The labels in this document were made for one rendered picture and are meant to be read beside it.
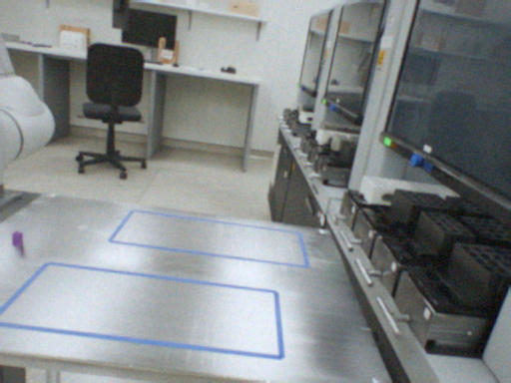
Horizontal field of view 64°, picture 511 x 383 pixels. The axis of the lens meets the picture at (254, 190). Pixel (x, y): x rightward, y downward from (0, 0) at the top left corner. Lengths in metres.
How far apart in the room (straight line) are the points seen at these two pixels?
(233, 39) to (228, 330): 4.15
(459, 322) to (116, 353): 0.52
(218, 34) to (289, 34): 0.75
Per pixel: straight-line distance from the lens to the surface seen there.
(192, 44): 4.59
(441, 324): 0.75
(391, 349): 0.88
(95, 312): 0.57
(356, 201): 1.14
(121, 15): 0.99
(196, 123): 4.66
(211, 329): 0.55
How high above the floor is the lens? 1.16
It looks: 19 degrees down
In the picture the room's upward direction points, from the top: 9 degrees clockwise
